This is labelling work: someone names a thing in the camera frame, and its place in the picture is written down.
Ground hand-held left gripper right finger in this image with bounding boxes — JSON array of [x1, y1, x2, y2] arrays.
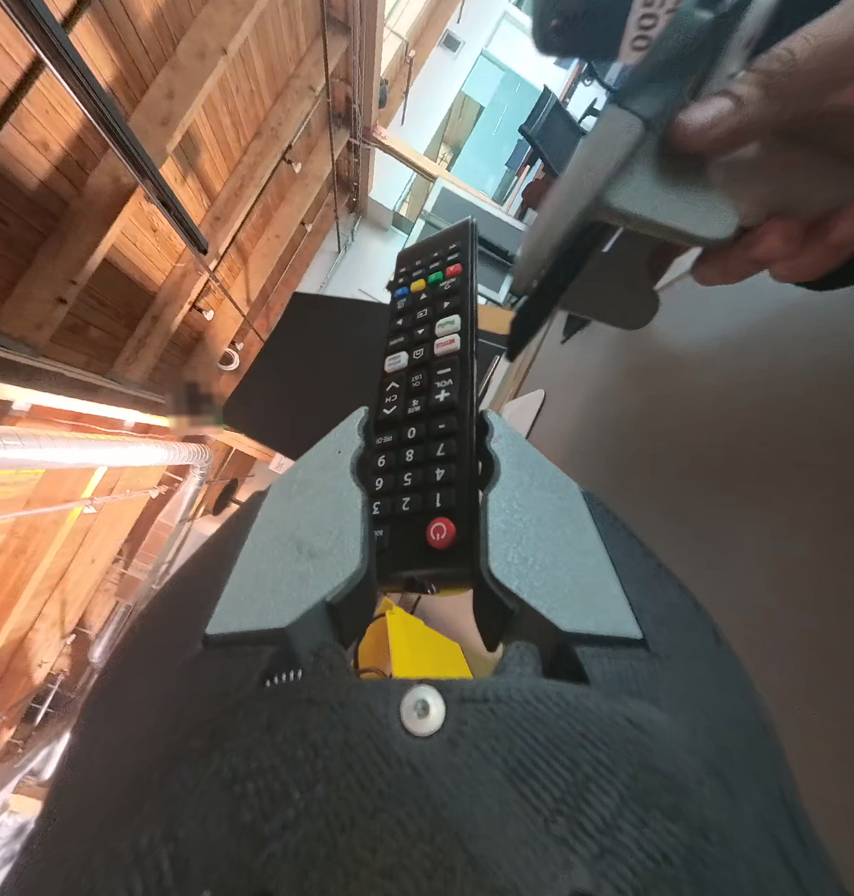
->
[[472, 409, 645, 652]]

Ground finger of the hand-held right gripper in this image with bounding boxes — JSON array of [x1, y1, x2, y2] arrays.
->
[[509, 100, 641, 281], [502, 224, 662, 363]]

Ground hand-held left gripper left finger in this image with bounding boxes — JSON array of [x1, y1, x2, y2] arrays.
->
[[204, 406, 380, 648]]

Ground yellow plastic bin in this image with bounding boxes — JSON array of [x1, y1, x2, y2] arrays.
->
[[357, 605, 473, 680]]

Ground black remote control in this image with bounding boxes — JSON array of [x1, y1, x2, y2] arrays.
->
[[371, 217, 481, 594]]

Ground person's right hand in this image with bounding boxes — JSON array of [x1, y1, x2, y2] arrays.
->
[[668, 0, 854, 288]]

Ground grey aluminium-framed panel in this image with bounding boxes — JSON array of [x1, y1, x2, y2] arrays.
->
[[409, 178, 533, 298]]

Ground ceiling strip light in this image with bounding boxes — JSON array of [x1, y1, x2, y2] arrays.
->
[[0, 377, 174, 429]]

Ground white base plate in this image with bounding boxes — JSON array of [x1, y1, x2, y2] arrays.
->
[[500, 388, 545, 436]]

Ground black board with wooden frame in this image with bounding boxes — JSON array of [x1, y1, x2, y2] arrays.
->
[[224, 290, 540, 466]]

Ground silver ventilation duct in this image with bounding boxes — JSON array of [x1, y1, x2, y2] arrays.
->
[[0, 423, 215, 589]]

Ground black ceiling track rail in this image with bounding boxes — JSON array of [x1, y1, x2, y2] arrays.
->
[[0, 0, 211, 254]]

